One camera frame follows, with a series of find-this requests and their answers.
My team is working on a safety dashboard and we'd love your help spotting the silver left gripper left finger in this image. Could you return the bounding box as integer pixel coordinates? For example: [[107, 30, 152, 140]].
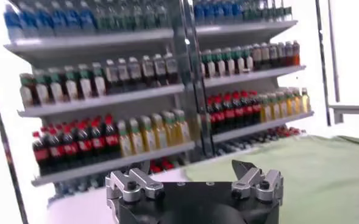
[[105, 160, 165, 224]]

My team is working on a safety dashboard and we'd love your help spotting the green cap dark tea bottle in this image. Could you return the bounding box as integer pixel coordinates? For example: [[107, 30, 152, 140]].
[[47, 67, 63, 103], [90, 62, 106, 97], [62, 65, 79, 100], [232, 46, 246, 75], [19, 72, 34, 107], [212, 48, 226, 77], [222, 47, 235, 76], [242, 45, 255, 72], [32, 69, 49, 105], [202, 50, 216, 79], [77, 63, 92, 99]]

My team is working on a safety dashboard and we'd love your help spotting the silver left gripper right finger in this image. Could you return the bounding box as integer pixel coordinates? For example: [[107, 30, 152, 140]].
[[230, 159, 284, 205]]

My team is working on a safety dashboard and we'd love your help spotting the yellow tea bottle white cap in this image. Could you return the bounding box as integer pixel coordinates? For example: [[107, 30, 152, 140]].
[[300, 87, 311, 113], [276, 91, 288, 119], [139, 115, 156, 152], [260, 94, 271, 123], [172, 108, 191, 144], [151, 113, 167, 149], [269, 93, 280, 121], [117, 120, 133, 158], [162, 111, 179, 146], [285, 89, 296, 116], [129, 117, 145, 155], [292, 88, 304, 115]]

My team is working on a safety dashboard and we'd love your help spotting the black slanted frame pole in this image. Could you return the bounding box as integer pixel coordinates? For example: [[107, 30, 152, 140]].
[[315, 0, 332, 127], [0, 51, 30, 224]]

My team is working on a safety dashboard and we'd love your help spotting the red cap cola bottle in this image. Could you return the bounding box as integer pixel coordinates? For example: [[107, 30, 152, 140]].
[[77, 121, 93, 164], [213, 96, 226, 132], [241, 90, 253, 125], [232, 91, 244, 128], [90, 117, 107, 161], [104, 114, 121, 158], [206, 97, 216, 135], [223, 93, 235, 130], [249, 90, 261, 124], [32, 131, 51, 176], [62, 124, 79, 167], [48, 127, 65, 171]]

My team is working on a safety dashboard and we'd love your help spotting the beige label dark drink bottle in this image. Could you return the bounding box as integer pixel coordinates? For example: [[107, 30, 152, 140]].
[[260, 42, 271, 69], [252, 43, 263, 70]]

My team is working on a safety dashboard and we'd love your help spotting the grey metal side table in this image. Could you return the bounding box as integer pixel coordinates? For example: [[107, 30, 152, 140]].
[[329, 102, 359, 125]]

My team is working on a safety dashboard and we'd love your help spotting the green polo shirt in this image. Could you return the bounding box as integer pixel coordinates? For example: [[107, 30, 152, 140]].
[[183, 135, 359, 224]]

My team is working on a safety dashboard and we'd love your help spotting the grey metal shelving unit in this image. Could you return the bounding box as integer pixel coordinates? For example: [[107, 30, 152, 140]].
[[2, 0, 198, 211], [179, 0, 316, 159]]

